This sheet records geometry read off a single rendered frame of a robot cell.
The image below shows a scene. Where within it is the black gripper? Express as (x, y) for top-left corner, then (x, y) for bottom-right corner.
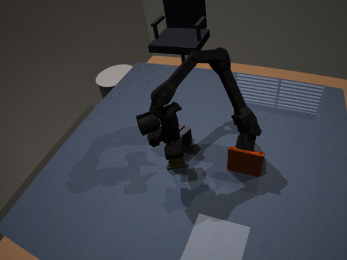
(162, 119), (184, 160)

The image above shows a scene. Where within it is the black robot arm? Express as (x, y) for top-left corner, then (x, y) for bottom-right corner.
(136, 47), (262, 152)

